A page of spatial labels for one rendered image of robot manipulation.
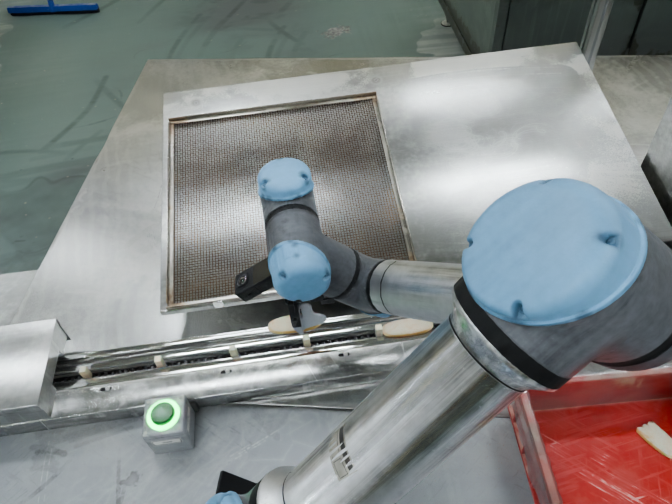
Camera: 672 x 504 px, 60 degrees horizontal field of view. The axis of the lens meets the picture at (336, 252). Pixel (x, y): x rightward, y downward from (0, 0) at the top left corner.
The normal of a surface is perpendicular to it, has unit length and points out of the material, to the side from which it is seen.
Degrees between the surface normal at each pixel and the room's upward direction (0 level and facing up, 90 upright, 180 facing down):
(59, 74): 0
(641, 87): 0
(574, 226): 38
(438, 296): 59
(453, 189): 10
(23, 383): 0
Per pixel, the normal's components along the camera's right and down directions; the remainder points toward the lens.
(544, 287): -0.64, -0.43
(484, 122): -0.04, -0.50
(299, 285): 0.17, 0.74
